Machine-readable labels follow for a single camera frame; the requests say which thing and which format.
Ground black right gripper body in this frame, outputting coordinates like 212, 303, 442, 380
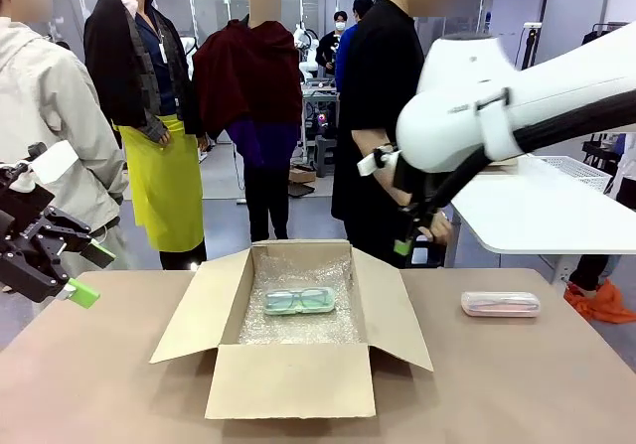
394, 158, 451, 213

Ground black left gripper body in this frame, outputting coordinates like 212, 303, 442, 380
0, 205, 61, 304

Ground pink glasses case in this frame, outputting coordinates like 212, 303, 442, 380
460, 291, 542, 319

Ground cardboard box with glasses cases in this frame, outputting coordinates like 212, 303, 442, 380
148, 238, 434, 420

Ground person's left forearm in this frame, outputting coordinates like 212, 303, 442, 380
351, 128, 413, 207

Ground dark-framed glasses in pink case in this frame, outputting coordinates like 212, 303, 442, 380
469, 296, 536, 312

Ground dark-framed glasses in green case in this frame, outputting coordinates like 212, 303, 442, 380
270, 288, 327, 310

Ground mint green glasses case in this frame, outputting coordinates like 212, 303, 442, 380
261, 286, 335, 316

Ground person's left hand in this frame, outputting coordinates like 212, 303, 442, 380
419, 210, 453, 244

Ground grey step stool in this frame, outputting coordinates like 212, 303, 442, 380
312, 135, 339, 178

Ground person in black t-shirt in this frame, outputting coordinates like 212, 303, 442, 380
330, 0, 453, 269

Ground white table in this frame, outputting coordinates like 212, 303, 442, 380
449, 154, 636, 281

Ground bubble wrap lining under cases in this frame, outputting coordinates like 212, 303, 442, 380
237, 244, 364, 346

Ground person in blue top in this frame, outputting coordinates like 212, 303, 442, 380
335, 0, 375, 95

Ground masked person in black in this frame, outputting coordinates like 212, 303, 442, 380
315, 10, 349, 80

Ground white mesh basket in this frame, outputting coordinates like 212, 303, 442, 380
534, 154, 613, 195

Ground mannequin in black jacket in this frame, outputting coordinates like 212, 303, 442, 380
82, 0, 210, 271

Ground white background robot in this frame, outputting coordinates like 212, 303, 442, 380
292, 24, 324, 85

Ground black stand with light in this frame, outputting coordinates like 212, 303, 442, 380
516, 20, 544, 71

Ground mannequin in maroon cape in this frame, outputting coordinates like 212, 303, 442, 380
191, 0, 304, 242

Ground orange cloth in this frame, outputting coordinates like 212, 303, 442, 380
563, 278, 636, 325

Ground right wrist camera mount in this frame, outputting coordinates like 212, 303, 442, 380
356, 145, 401, 177

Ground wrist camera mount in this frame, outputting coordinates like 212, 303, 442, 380
356, 145, 401, 177
0, 139, 80, 207

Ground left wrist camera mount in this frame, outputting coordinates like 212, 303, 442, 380
0, 139, 80, 207

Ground black cable sleeve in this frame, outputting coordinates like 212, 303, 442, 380
416, 88, 636, 231

